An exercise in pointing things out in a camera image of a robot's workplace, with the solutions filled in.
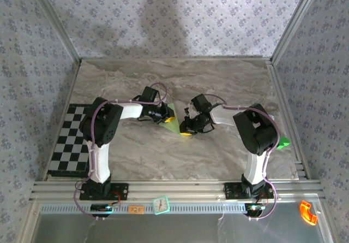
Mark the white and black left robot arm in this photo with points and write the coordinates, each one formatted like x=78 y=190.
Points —
x=131 y=111

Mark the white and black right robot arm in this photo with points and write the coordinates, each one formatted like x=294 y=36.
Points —
x=222 y=116

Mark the small teal square clock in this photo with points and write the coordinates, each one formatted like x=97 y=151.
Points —
x=161 y=205

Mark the green plastic block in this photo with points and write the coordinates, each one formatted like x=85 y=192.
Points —
x=285 y=143

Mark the orange label tag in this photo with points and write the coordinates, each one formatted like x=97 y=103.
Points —
x=136 y=209

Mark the black and white checkerboard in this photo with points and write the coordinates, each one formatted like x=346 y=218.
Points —
x=68 y=150

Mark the grey metal plate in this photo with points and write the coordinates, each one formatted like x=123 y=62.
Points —
x=191 y=229

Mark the right small circuit board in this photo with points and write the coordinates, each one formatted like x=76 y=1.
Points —
x=255 y=208

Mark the small circuit board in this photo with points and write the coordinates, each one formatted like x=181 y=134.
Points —
x=255 y=208
x=101 y=208

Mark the left small circuit board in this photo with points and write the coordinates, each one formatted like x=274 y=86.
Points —
x=101 y=208

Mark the orange curved plastic piece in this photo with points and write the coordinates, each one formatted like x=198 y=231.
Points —
x=306 y=213

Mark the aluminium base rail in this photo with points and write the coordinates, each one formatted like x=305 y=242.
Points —
x=177 y=189

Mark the aluminium side rail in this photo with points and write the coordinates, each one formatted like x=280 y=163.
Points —
x=278 y=84

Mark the aluminium frame post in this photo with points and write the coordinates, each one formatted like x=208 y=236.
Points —
x=60 y=28
x=294 y=22

